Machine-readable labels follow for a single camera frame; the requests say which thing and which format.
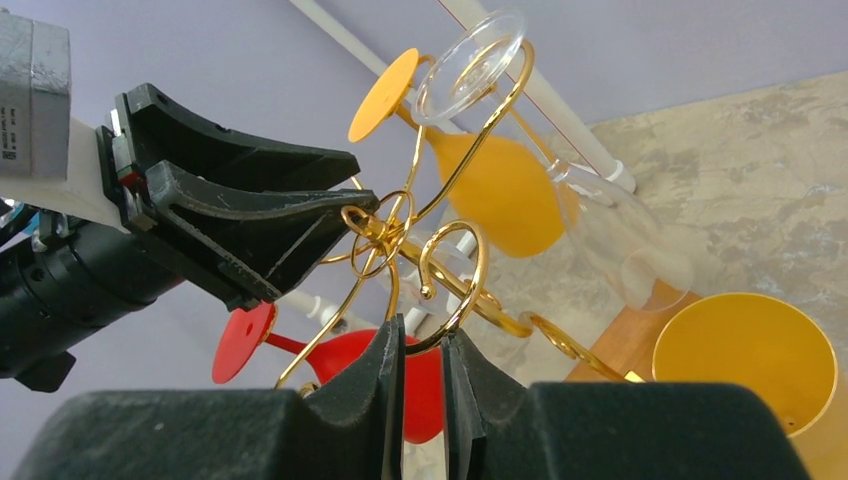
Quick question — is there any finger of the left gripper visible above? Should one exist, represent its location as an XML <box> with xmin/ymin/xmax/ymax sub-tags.
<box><xmin>115</xmin><ymin>83</ymin><xmax>361</xmax><ymax>192</ymax></box>

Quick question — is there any yellow plastic goblet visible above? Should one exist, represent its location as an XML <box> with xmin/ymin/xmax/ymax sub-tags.
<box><xmin>652</xmin><ymin>293</ymin><xmax>847</xmax><ymax>437</ymax></box>
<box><xmin>348</xmin><ymin>48</ymin><xmax>581</xmax><ymax>258</ymax></box>

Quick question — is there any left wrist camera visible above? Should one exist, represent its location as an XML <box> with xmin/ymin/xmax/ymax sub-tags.
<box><xmin>1</xmin><ymin>11</ymin><xmax>121</xmax><ymax>228</ymax></box>

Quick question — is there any ribbed clear wine glass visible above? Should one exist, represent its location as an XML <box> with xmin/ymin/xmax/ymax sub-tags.
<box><xmin>411</xmin><ymin>9</ymin><xmax>694</xmax><ymax>312</ymax></box>

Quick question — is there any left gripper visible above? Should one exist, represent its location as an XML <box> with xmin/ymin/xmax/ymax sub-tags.
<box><xmin>1</xmin><ymin>125</ymin><xmax>378</xmax><ymax>393</ymax></box>

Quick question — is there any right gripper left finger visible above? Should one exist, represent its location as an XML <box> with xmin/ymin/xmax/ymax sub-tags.
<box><xmin>14</xmin><ymin>317</ymin><xmax>405</xmax><ymax>479</ymax></box>

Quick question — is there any gold wire wine glass rack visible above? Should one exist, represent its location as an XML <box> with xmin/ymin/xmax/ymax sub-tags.
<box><xmin>274</xmin><ymin>39</ymin><xmax>647</xmax><ymax>392</ymax></box>

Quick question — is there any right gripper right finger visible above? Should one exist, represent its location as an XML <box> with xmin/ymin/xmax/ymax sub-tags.
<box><xmin>440</xmin><ymin>332</ymin><xmax>808</xmax><ymax>479</ymax></box>

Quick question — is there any yellow plastic goblet back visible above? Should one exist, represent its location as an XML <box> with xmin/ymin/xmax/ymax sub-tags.
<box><xmin>652</xmin><ymin>293</ymin><xmax>847</xmax><ymax>437</ymax></box>

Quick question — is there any red plastic goblet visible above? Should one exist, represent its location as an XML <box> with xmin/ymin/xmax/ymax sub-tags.
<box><xmin>211</xmin><ymin>302</ymin><xmax>446</xmax><ymax>446</ymax></box>

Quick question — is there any yellow plastic goblet front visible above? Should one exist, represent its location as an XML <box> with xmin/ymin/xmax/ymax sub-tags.
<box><xmin>348</xmin><ymin>48</ymin><xmax>581</xmax><ymax>258</ymax></box>

